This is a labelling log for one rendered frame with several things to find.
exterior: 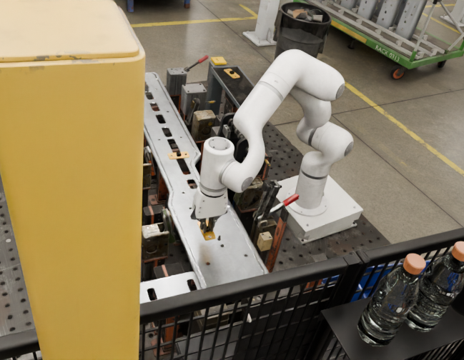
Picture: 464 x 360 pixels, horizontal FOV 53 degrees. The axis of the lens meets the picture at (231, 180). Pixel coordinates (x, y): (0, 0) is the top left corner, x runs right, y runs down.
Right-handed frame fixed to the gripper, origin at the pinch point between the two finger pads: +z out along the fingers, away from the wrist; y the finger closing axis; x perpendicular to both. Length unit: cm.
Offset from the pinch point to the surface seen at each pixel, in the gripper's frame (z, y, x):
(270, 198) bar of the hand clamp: -8.7, -19.8, 1.8
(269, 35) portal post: 99, -213, -358
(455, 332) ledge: -35, -21, 69
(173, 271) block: 10.0, 12.8, 7.6
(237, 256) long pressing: 8.0, -8.2, 8.7
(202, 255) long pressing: 8.0, 2.6, 5.2
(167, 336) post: 29.3, 16.4, 17.5
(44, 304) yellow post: -69, 47, 68
